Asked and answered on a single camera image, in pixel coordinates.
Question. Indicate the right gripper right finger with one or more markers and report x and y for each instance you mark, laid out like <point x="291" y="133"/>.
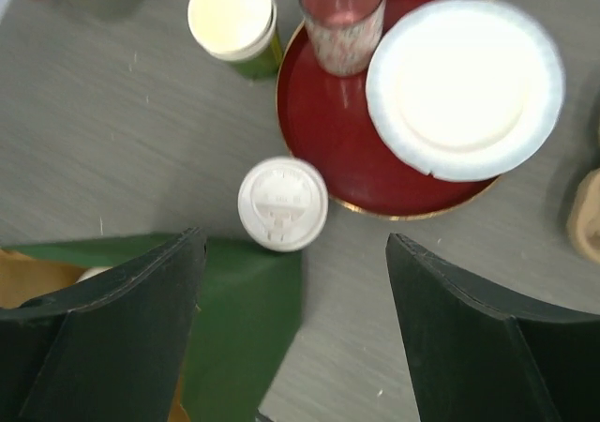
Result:
<point x="478" y="351"/>

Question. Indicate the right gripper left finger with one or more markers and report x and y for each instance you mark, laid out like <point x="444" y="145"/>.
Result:
<point x="108" y="348"/>

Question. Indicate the green brown paper bag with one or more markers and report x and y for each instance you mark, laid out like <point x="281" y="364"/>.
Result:
<point x="248" y="311"/>

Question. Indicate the white plastic cup lid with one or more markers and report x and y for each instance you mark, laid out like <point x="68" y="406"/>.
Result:
<point x="283" y="204"/>

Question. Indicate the green paper cups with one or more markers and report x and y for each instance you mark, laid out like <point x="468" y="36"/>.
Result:
<point x="240" y="33"/>

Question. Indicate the white paper plate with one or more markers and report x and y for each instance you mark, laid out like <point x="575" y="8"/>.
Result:
<point x="465" y="90"/>

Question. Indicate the red round tray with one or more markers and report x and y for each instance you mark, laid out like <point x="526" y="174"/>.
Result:
<point x="324" y="120"/>

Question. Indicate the pink floral mug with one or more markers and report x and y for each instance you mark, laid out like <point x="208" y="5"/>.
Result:
<point x="344" y="33"/>

